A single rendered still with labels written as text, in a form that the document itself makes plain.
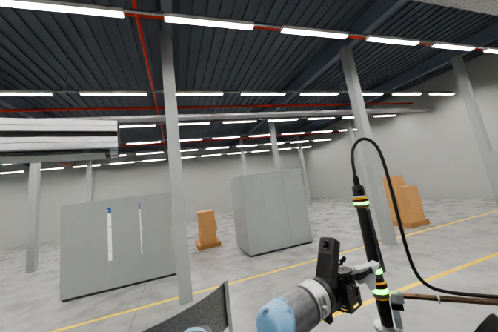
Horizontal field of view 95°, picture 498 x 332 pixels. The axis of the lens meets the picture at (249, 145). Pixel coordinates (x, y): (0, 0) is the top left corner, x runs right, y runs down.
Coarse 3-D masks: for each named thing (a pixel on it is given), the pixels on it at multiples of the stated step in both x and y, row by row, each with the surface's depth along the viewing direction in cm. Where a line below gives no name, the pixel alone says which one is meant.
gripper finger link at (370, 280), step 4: (372, 260) 60; (364, 264) 58; (368, 264) 58; (372, 264) 57; (376, 264) 59; (356, 268) 56; (360, 268) 56; (372, 268) 56; (376, 268) 58; (368, 276) 57; (372, 276) 57; (356, 280) 55; (360, 280) 56; (364, 280) 56; (368, 280) 56; (372, 280) 57; (360, 284) 55; (368, 284) 56; (372, 284) 56; (372, 288) 56
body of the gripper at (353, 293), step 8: (344, 272) 54; (320, 280) 51; (344, 280) 53; (352, 280) 54; (328, 288) 49; (336, 288) 53; (344, 288) 52; (352, 288) 54; (336, 296) 52; (344, 296) 52; (352, 296) 53; (360, 296) 54; (336, 304) 51; (344, 304) 52; (352, 304) 52; (360, 304) 54; (344, 312) 52; (352, 312) 51; (328, 320) 49
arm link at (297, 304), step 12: (300, 288) 47; (276, 300) 44; (288, 300) 44; (300, 300) 44; (312, 300) 45; (264, 312) 42; (276, 312) 41; (288, 312) 42; (300, 312) 42; (312, 312) 44; (264, 324) 41; (276, 324) 40; (288, 324) 40; (300, 324) 41; (312, 324) 43
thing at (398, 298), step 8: (392, 296) 64; (400, 296) 63; (392, 304) 63; (400, 304) 63; (376, 320) 67; (400, 320) 62; (376, 328) 64; (384, 328) 63; (392, 328) 63; (400, 328) 62
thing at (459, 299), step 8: (408, 296) 63; (416, 296) 62; (424, 296) 61; (432, 296) 61; (440, 296) 60; (448, 296) 59; (456, 296) 59; (480, 304) 56; (488, 304) 56; (496, 304) 55
